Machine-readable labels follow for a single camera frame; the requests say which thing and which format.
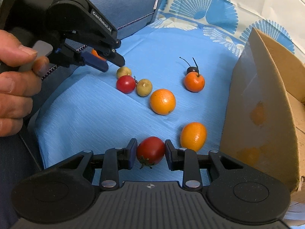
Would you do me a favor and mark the red cherry tomato with stem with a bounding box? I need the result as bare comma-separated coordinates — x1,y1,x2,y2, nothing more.
136,136,165,169

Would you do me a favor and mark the person's left hand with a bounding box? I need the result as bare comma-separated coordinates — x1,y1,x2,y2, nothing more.
0,30,50,137

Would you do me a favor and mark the small orange fruit near gripper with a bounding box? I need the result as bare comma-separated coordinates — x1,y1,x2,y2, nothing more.
91,49,106,61

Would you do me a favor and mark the green-yellow small fruit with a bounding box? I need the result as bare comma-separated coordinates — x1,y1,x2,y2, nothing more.
136,79,153,97
116,66,132,79

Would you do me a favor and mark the oval orange kumquat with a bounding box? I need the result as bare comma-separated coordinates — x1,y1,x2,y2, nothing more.
180,122,207,152

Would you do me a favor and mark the round red cherry tomato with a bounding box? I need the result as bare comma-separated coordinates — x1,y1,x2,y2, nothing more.
116,75,136,94

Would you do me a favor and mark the round orange fruit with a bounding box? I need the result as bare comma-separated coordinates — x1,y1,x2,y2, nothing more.
149,88,176,115

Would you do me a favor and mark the blue fan-patterned cloth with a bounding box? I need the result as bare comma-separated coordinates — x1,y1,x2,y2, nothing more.
33,0,305,229

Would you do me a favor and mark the small orange tomato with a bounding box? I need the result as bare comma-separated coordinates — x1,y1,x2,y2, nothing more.
184,72,205,93

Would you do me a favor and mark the dark cherry with stems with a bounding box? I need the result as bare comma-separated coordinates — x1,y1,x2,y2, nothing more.
179,57,200,76

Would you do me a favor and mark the brown cardboard box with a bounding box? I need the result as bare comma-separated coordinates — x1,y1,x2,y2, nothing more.
220,29,304,203

